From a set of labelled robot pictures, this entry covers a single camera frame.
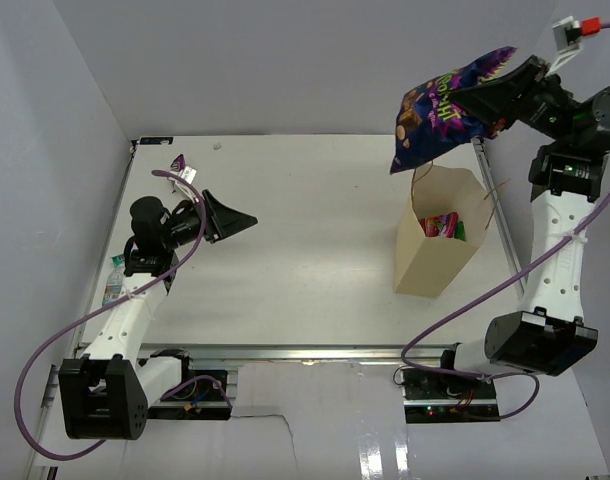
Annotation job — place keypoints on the brown paper bag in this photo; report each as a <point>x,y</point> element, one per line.
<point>427,266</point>

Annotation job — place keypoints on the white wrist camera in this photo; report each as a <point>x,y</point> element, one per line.
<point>187,174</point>
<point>568,35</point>

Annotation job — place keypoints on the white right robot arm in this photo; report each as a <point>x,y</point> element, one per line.
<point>546,334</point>

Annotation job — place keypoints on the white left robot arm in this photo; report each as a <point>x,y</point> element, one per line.
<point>105,393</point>

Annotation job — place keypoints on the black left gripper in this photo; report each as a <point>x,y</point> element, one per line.
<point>222,222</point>

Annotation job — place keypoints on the teal white snack packet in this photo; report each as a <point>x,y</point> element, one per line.
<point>114,282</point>

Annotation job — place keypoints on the dark blue purple snack bag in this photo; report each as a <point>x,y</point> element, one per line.
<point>429,124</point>

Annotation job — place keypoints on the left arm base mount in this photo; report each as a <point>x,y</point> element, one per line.
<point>200,401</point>

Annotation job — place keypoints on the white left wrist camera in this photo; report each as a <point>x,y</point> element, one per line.
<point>187,174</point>

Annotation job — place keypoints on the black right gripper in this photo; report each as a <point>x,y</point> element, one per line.
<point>496,99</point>

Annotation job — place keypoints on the left black XDOF label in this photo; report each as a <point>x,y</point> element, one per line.
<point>156,140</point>

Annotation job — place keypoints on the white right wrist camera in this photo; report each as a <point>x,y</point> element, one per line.
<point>568,35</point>

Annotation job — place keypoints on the green Fox's candy bag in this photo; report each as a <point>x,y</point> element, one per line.
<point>460,233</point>

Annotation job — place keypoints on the pink Fox's candy bag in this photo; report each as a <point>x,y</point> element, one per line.
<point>440,226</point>

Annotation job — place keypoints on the small purple candy packet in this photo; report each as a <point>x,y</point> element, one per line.
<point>178,164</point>

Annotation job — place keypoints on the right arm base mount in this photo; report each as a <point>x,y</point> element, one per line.
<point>431,398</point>

